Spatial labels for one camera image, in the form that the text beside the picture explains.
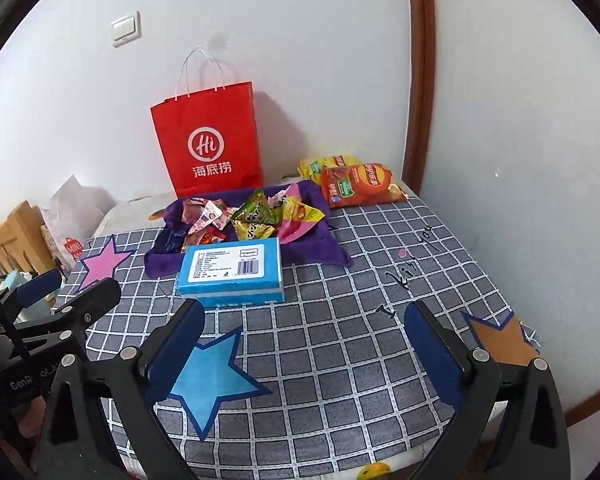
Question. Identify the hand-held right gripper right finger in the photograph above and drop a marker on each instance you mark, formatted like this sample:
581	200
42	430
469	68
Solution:
430	355

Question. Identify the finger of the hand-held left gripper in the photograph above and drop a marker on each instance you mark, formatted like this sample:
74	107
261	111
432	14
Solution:
35	292
90	305

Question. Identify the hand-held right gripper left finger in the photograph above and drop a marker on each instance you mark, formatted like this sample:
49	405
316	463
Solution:
177	345

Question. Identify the dark blue snack packet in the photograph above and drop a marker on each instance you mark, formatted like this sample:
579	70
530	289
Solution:
170	244

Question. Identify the red snack bar packet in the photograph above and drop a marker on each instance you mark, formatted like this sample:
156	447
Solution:
211	239

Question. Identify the pink strawberry print packet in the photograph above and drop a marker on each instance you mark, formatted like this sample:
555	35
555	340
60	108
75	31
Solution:
212	217

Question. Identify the green triangular snack packet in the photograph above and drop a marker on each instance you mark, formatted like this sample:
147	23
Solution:
255	215

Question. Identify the purple cloth tray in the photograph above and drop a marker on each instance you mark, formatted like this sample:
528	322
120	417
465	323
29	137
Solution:
320	250

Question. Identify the pink and yellow snack packet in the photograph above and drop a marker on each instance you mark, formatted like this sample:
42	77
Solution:
292	232

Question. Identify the light blue container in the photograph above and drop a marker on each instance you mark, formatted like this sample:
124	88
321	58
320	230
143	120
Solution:
12	281

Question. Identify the pink paper star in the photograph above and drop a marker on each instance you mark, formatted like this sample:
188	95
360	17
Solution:
102	262

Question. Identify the patterned gift bag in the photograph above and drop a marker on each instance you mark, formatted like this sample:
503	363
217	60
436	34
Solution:
55	250

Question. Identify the blue paper star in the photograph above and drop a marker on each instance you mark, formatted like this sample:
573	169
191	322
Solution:
210	380

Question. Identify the wooden chair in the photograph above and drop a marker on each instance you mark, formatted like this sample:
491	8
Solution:
10	240

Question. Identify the orange paper star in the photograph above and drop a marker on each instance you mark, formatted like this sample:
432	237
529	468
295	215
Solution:
500	340

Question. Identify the white plastic shopping bag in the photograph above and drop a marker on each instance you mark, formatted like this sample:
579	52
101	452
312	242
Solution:
75	210

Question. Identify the light blue box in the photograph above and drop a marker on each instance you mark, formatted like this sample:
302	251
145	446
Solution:
230	265

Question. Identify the grey checkered bedsheet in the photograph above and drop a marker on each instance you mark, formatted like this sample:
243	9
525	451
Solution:
330	360

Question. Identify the small yellow toy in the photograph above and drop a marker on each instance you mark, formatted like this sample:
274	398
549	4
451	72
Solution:
375	472

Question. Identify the brown baseboard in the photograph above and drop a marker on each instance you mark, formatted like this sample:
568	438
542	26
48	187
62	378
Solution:
595	410

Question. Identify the orange chips bag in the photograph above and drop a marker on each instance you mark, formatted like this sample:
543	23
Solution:
365	185

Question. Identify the red paper bag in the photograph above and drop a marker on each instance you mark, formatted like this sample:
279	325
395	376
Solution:
210	140

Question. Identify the yellow chips bag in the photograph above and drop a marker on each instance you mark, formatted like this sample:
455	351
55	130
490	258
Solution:
315	166

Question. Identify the brown wooden door frame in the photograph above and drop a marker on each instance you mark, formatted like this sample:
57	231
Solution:
420	85

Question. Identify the white light switch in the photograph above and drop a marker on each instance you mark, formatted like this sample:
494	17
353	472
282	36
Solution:
126	30

